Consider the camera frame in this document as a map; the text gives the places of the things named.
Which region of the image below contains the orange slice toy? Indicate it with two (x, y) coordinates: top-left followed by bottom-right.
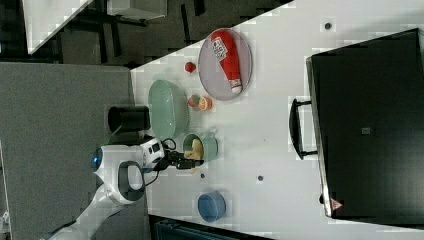
(198, 97), (212, 111)

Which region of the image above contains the grey round plate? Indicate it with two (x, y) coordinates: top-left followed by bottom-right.
(197, 28), (253, 101)

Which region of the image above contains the black round pot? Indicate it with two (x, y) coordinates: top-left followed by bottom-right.
(107, 106), (151, 132)

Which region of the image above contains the red plush strawberry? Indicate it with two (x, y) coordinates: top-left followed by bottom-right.
(188, 94), (200, 108)

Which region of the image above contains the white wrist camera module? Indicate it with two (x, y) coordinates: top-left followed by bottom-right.
(140, 138), (165, 169)

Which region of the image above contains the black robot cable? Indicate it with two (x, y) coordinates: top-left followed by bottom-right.
(141, 137), (178, 188)

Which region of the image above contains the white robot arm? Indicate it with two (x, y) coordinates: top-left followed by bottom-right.
(41, 139), (204, 240)

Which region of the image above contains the red plush ketchup bottle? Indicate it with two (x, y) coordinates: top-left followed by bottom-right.
(210, 29), (243, 94)

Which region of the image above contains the green oval colander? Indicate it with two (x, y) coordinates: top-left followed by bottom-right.
(148, 80), (189, 140)

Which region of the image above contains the small red toy tomato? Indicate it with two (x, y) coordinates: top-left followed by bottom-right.
(184, 62), (196, 73)

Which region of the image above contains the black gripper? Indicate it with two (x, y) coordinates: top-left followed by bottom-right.
(161, 150), (204, 170)

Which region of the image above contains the silver black toaster oven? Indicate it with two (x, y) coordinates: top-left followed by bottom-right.
(305, 29), (424, 229)

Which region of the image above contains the blue mug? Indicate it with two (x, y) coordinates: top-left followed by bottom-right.
(197, 191), (226, 223)

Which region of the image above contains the green mug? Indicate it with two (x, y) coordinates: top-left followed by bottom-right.
(183, 131), (218, 161)

